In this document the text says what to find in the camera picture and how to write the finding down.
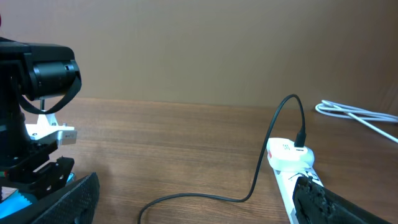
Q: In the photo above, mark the white USB charger plug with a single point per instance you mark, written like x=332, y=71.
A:
x=283, y=155

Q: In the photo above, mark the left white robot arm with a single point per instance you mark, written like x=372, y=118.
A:
x=37, y=81

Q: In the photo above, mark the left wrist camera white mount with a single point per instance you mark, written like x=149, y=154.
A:
x=47, y=130

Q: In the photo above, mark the white power strip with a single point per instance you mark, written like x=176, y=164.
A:
x=286, y=182

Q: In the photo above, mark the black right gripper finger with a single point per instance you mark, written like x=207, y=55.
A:
x=315, y=204

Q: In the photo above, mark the blue Galaxy smartphone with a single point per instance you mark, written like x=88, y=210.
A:
x=19, y=209

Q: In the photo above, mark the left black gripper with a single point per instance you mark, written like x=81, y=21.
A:
x=79, y=198

